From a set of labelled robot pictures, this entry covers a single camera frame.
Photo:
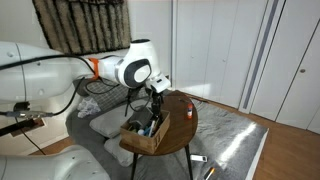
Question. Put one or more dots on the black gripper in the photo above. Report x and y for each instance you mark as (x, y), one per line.
(157, 101)

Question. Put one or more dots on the grey mesh pen basket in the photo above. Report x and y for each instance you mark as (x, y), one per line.
(141, 117)

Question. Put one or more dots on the white remote on rug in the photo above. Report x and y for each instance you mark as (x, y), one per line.
(198, 158)

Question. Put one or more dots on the crumpled white plastic bag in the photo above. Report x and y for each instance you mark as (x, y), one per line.
(88, 106)

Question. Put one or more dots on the round wooden side table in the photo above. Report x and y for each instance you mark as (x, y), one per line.
(180, 132)

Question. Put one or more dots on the orange capped glue stick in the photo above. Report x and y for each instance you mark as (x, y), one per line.
(189, 110)

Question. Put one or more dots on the grey pillow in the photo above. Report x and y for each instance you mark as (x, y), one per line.
(109, 123)

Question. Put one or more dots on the orange tipped marker on rug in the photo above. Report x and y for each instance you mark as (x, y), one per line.
(209, 173)

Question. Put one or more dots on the woven wall hanging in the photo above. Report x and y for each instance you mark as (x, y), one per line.
(84, 27)

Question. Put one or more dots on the white closet doors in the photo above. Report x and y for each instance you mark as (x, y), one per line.
(258, 56)

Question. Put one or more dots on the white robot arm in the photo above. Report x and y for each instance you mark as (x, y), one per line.
(29, 73)

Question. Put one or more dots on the grey checkered cushion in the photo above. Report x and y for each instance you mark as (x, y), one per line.
(106, 93)

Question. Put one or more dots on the grey shaggy rug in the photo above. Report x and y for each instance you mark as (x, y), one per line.
(231, 143)

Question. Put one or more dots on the cardboard box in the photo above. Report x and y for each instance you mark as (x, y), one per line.
(146, 143)

